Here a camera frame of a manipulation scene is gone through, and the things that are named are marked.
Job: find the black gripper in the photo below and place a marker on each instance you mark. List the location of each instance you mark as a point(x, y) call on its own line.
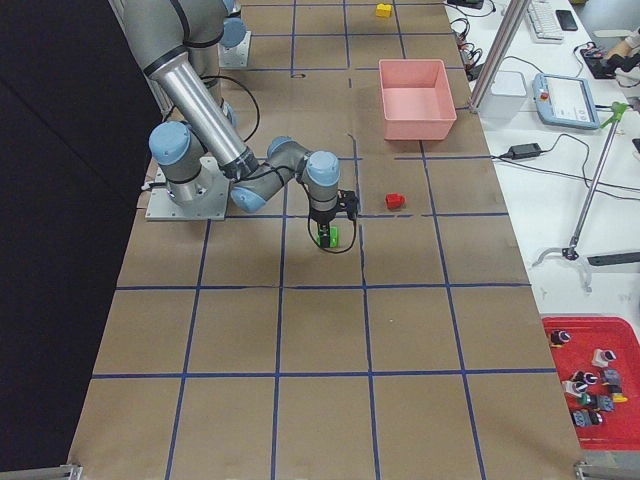
point(321, 219)

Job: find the green toy block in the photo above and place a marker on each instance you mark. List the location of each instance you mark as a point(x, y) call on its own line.
point(334, 237)

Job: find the pink plastic box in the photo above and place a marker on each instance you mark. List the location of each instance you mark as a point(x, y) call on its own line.
point(416, 99)

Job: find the red toy block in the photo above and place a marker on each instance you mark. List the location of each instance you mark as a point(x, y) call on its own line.
point(394, 201)

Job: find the black power adapter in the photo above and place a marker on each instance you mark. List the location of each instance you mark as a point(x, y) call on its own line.
point(524, 151)

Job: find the yellow toy block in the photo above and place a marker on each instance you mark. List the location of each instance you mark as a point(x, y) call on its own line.
point(383, 10)

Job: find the white plastic container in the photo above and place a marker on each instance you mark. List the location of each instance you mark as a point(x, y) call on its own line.
point(505, 97)

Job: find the teach pendant tablet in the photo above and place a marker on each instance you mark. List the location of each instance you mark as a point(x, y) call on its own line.
point(564, 101)

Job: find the white keyboard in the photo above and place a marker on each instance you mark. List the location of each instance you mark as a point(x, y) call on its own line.
point(543, 24)

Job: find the metal grabber stick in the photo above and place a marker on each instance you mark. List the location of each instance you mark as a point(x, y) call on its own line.
point(570, 252)

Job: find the black smartphone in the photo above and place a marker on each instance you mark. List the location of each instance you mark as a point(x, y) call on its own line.
point(566, 20)

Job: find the red parts tray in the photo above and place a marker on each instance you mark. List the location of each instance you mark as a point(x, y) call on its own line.
point(597, 361)

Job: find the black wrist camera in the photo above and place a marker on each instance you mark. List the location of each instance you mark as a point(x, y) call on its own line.
point(348, 203)

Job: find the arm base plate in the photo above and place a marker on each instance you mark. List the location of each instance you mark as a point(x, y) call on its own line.
point(236, 57)
point(204, 198)

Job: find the aluminium frame post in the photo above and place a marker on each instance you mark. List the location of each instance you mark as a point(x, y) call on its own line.
point(502, 41)

